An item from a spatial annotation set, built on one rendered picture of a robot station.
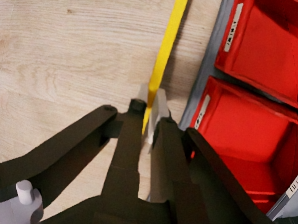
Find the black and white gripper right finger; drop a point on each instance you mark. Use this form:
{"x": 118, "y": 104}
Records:
{"x": 225, "y": 199}

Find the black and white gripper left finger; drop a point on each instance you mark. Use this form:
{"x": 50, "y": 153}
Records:
{"x": 43, "y": 173}

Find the yellow rail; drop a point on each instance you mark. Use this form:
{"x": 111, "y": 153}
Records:
{"x": 163, "y": 54}

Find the red open bin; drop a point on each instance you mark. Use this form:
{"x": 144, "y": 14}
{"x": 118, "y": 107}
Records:
{"x": 268, "y": 48}
{"x": 258, "y": 199}
{"x": 259, "y": 147}

